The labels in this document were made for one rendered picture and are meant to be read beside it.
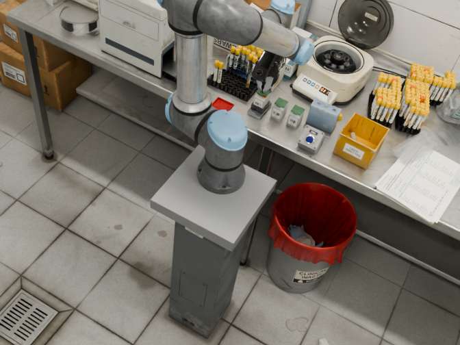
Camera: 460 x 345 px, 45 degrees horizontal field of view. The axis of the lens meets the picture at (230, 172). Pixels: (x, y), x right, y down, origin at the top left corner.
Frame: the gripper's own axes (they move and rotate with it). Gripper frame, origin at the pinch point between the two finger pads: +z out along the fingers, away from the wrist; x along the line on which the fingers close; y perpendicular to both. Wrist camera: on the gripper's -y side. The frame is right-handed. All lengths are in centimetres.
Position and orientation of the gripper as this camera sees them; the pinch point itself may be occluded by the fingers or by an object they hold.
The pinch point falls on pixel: (262, 90)
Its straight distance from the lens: 198.4
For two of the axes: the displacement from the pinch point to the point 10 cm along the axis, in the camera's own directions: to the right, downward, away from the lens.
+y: 5.0, -6.2, 6.1
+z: -1.2, 6.5, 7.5
